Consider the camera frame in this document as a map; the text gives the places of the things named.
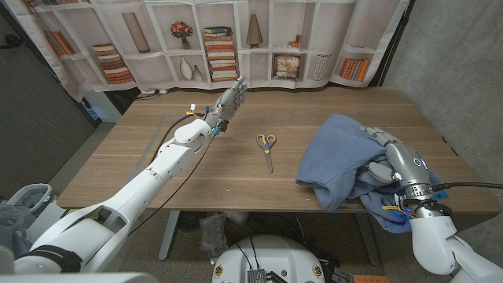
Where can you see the white grey plastic bin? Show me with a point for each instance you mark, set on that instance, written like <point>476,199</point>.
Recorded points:
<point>39,188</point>

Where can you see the person in blue jeans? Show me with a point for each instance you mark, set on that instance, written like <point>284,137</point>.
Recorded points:
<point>12,236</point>

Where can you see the clear plastic bag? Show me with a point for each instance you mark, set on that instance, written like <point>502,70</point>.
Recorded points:
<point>214,236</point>

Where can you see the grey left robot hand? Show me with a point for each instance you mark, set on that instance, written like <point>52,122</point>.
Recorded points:
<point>227,104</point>

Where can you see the grey metal table leg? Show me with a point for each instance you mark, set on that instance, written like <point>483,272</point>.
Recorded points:
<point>367,239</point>
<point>169,236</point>

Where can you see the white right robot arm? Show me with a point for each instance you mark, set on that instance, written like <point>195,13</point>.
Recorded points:
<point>444,243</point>

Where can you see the white power strip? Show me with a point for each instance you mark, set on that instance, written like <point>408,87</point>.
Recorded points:
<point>151,92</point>

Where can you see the dark perforated metal partition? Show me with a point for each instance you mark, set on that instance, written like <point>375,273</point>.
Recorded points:
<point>39,118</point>

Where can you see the blue hoodie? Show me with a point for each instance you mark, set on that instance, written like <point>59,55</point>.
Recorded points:
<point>338,157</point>

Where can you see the orange box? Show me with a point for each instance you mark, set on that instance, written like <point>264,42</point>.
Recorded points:
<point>371,279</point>

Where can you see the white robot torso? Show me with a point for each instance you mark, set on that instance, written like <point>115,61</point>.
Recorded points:
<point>271,255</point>

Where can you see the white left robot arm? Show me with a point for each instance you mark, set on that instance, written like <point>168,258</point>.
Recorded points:
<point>149,184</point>

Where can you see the black backdrop stand pole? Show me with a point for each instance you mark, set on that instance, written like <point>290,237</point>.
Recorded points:
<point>378,79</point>

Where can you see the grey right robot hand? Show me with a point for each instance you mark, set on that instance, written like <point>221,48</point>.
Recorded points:
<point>406,161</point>

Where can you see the white box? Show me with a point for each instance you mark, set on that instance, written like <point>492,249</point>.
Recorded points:
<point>104,108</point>

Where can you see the printed bookshelf backdrop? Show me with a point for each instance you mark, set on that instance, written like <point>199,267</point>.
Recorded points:
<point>251,70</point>

